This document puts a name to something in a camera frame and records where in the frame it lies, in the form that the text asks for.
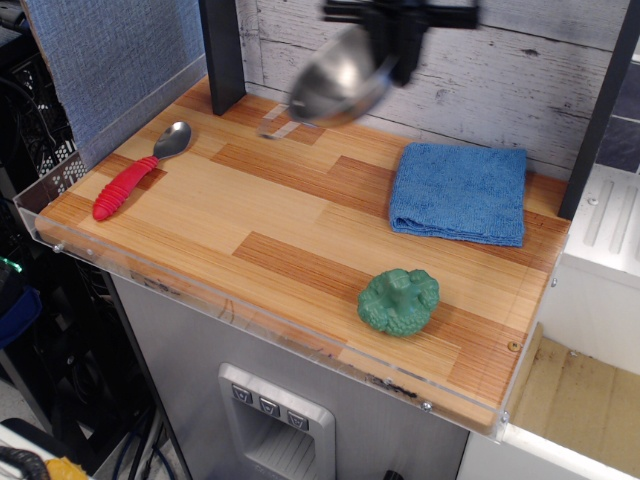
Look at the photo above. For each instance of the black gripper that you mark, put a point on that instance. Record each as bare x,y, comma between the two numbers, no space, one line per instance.
398,44

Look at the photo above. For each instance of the stainless steel bowl with handles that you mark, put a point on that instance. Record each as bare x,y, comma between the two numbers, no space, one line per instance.
342,81

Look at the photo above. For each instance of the blue folded cloth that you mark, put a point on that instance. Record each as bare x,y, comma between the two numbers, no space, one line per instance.
465,193

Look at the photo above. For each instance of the green toy broccoli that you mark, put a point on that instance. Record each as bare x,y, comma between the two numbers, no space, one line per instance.
398,302

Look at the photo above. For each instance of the blue fabric panel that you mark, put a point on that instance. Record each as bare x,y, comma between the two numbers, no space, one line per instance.
117,64

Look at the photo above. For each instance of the black plastic crate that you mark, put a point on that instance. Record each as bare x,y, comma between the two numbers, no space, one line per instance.
38,134

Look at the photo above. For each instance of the clear acrylic edge guard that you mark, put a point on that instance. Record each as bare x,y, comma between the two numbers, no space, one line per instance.
278,237

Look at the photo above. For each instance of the silver toy fridge cabinet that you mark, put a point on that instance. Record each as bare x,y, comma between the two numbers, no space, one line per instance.
185,352

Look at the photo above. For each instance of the silver ice dispenser panel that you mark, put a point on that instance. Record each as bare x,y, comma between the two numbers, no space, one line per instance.
277,433

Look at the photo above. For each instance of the white toy sink unit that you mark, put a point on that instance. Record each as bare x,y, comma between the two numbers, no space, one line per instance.
574,409

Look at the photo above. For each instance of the black vertical post left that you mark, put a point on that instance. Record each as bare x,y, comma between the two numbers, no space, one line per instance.
223,53

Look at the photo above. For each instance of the black vertical post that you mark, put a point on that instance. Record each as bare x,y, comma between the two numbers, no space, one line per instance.
612,83
223,53

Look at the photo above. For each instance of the black vertical post right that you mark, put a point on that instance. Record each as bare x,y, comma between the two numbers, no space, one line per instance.
612,83

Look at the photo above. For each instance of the spoon with red handle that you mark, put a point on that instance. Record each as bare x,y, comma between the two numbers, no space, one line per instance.
172,142

